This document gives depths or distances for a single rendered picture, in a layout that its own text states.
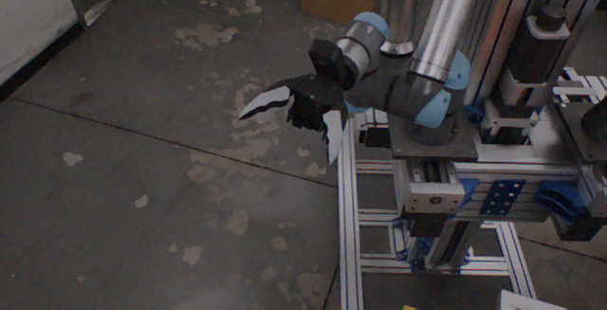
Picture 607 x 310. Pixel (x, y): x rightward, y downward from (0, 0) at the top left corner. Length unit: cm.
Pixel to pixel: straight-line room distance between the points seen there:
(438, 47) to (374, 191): 163
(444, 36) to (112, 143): 255
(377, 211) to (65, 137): 204
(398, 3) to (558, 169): 68
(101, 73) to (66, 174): 95
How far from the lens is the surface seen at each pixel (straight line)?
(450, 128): 125
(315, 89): 72
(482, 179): 142
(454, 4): 90
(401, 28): 112
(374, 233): 231
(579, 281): 277
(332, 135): 67
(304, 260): 245
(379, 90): 89
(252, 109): 69
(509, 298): 139
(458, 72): 114
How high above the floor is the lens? 216
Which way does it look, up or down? 47 degrees down
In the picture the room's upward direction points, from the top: straight up
